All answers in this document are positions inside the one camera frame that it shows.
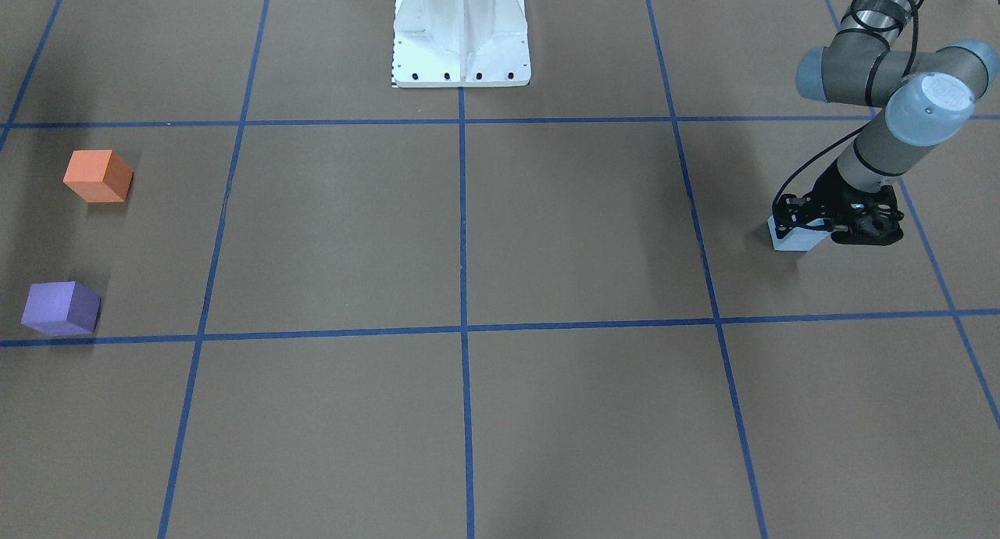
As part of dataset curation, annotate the purple foam block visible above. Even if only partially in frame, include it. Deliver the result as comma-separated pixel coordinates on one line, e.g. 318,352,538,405
20,280,102,337

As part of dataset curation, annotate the light blue foam block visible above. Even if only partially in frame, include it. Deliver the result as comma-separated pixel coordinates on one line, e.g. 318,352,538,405
767,216,830,253

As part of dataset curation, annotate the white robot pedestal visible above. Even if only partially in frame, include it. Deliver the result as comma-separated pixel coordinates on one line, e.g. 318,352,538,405
391,0,532,88

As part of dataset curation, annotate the orange foam block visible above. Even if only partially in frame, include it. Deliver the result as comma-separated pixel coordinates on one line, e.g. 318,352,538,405
63,150,134,204

